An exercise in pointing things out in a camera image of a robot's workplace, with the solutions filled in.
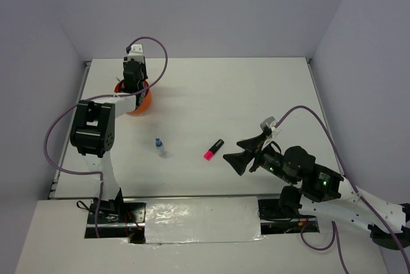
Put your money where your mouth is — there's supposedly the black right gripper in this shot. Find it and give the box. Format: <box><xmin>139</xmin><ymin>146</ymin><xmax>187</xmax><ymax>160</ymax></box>
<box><xmin>221</xmin><ymin>132</ymin><xmax>295</xmax><ymax>184</ymax></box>

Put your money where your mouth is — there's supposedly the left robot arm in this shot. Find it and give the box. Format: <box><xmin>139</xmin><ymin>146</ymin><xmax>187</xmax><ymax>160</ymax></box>
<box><xmin>70</xmin><ymin>56</ymin><xmax>148</xmax><ymax>222</ymax></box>

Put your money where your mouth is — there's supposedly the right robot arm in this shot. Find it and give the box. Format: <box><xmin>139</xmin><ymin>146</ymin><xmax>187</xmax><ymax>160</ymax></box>
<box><xmin>223</xmin><ymin>134</ymin><xmax>409</xmax><ymax>250</ymax></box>

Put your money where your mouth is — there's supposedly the orange round divided container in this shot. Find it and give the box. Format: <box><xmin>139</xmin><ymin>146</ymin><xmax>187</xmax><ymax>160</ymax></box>
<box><xmin>114</xmin><ymin>80</ymin><xmax>152</xmax><ymax>115</ymax></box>

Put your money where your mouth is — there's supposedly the black highlighter pink cap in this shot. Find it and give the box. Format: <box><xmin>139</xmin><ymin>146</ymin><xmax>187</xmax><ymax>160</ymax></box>
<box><xmin>203</xmin><ymin>139</ymin><xmax>224</xmax><ymax>161</ymax></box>

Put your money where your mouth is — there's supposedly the reflective silver front panel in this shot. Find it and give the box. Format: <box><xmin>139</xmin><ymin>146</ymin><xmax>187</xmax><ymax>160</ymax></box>
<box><xmin>145</xmin><ymin>197</ymin><xmax>263</xmax><ymax>244</ymax></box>

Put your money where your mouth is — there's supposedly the small blue-capped glue bottle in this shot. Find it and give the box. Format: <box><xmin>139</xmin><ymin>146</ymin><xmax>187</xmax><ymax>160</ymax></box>
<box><xmin>155</xmin><ymin>138</ymin><xmax>167</xmax><ymax>157</ymax></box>

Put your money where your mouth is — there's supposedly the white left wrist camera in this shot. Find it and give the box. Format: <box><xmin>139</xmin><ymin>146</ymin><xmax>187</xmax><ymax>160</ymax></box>
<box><xmin>124</xmin><ymin>44</ymin><xmax>145</xmax><ymax>63</ymax></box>

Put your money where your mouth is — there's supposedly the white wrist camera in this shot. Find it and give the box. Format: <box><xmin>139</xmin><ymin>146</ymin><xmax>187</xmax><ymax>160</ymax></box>
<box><xmin>124</xmin><ymin>44</ymin><xmax>145</xmax><ymax>63</ymax></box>
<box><xmin>259</xmin><ymin>117</ymin><xmax>281</xmax><ymax>145</ymax></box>

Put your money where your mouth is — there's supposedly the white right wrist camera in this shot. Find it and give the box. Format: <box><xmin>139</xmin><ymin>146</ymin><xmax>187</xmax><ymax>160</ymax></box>
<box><xmin>259</xmin><ymin>117</ymin><xmax>281</xmax><ymax>145</ymax></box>

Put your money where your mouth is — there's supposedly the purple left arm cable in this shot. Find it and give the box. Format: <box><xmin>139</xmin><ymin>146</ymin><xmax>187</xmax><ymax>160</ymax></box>
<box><xmin>44</xmin><ymin>35</ymin><xmax>169</xmax><ymax>238</ymax></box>

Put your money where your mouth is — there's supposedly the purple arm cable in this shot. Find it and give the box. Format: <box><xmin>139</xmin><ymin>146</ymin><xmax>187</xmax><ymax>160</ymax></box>
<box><xmin>44</xmin><ymin>35</ymin><xmax>169</xmax><ymax>238</ymax></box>
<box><xmin>275</xmin><ymin>105</ymin><xmax>410</xmax><ymax>274</ymax></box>

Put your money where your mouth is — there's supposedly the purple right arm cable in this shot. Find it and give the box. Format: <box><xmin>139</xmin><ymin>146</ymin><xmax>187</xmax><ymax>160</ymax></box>
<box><xmin>275</xmin><ymin>105</ymin><xmax>410</xmax><ymax>274</ymax></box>

